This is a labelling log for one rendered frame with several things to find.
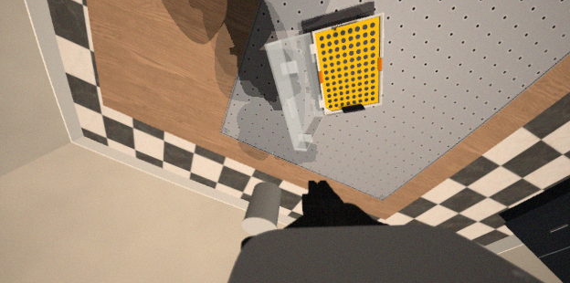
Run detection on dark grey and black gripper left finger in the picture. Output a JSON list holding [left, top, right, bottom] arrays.
[[241, 181, 327, 248]]

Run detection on grey flat base plate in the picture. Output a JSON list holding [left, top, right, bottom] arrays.
[[220, 0, 570, 201]]

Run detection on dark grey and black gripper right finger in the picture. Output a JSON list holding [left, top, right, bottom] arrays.
[[318, 180, 390, 227]]

